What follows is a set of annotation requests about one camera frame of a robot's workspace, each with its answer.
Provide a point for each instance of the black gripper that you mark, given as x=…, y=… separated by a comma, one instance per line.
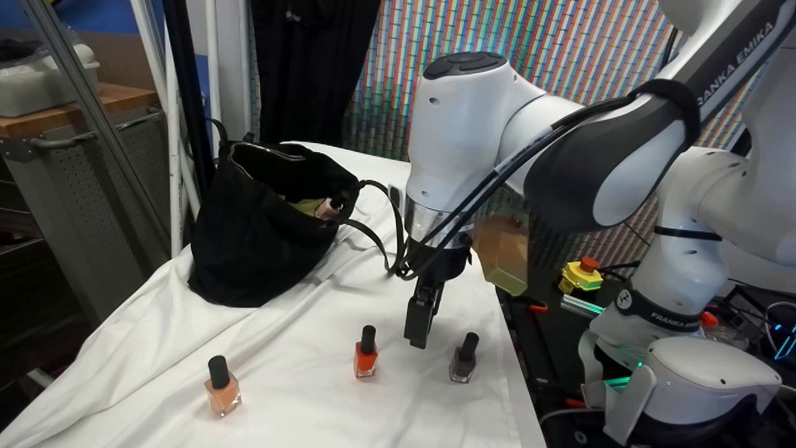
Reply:
x=439, y=263

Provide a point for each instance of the white tablecloth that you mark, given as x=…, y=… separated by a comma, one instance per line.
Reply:
x=290, y=375

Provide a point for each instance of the yellow-green cloth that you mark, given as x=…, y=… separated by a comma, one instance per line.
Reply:
x=305, y=207

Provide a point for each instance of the aluminium frame post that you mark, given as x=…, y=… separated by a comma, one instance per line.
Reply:
x=89, y=126

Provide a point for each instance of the dark purple nail polish bottle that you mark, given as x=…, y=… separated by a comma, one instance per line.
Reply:
x=464, y=361

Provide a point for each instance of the yellow emergency stop button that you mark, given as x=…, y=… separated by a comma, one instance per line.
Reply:
x=581, y=274

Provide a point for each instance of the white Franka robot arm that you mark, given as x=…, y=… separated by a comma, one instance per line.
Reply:
x=472, y=126

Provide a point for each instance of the teal translucent bar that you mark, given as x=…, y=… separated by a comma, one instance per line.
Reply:
x=582, y=305

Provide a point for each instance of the black vertical pole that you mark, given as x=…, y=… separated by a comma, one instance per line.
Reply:
x=188, y=99

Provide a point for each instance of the gray perforated metal cabinet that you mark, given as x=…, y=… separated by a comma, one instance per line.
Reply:
x=82, y=207

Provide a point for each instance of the wooden board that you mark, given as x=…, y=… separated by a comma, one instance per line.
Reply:
x=82, y=108

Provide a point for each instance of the moire patterned screen panel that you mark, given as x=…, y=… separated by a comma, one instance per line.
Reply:
x=581, y=40

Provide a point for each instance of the red-orange nail polish bottle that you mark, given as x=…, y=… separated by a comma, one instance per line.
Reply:
x=365, y=353

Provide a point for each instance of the peach nail polish bottle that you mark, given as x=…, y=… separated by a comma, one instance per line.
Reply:
x=222, y=388

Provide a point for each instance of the white plastic container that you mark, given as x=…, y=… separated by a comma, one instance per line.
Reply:
x=40, y=83

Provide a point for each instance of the blue board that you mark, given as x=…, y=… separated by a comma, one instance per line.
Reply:
x=108, y=12

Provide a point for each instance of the orange black clamp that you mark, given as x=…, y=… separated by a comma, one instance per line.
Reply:
x=536, y=310
x=573, y=404

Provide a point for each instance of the wrist camera with yellow mount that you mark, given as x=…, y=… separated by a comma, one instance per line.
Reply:
x=501, y=253

